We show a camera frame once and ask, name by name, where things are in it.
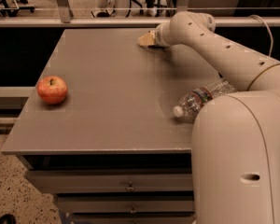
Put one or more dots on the black office chair base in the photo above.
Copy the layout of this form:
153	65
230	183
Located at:
151	8

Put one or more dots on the top grey drawer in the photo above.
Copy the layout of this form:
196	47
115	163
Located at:
107	181

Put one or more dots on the grey drawer cabinet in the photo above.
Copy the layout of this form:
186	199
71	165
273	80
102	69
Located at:
118	114

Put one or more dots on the grey drawer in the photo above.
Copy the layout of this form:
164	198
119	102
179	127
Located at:
126	204
107	181
131	219

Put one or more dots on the grey metal railing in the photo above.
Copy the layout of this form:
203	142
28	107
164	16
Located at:
62	13

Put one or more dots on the red yellow apple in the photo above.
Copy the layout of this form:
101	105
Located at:
52	90

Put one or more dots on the bottom grey drawer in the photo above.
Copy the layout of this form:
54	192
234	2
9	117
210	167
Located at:
131	219

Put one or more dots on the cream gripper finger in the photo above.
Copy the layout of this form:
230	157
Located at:
148	39

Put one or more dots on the middle grey drawer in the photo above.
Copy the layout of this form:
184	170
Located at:
126	204

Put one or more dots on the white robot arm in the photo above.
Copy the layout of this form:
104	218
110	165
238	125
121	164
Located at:
235	143

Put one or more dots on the clear plastic water bottle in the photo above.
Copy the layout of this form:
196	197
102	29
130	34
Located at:
192	103

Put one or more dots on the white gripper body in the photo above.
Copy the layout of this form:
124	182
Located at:
160	35

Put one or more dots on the black shoe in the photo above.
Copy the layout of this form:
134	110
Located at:
7	219

